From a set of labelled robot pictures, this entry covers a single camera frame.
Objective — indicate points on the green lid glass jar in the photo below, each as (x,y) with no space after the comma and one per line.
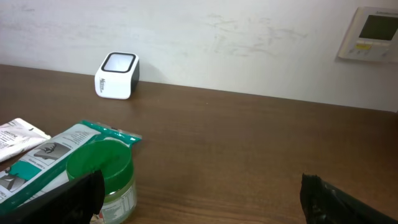
(114,159)

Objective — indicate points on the green wipes packet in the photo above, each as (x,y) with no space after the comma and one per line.
(28,177)

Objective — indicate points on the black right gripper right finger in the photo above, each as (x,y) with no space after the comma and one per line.
(323,203)

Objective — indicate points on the white barcode scanner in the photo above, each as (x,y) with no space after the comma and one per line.
(117,76)

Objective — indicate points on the white cream tube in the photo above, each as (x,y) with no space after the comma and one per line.
(18,136)

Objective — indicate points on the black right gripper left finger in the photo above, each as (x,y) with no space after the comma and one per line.
(73,202)

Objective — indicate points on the beige wall thermostat panel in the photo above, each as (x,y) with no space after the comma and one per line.
(371,36)

